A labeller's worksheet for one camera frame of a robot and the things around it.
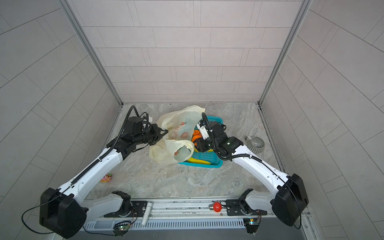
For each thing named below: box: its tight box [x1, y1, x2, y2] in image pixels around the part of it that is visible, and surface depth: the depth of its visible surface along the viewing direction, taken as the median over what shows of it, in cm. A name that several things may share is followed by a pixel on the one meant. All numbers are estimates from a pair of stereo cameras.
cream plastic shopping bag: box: [148, 105, 206, 165], surface depth 82 cm
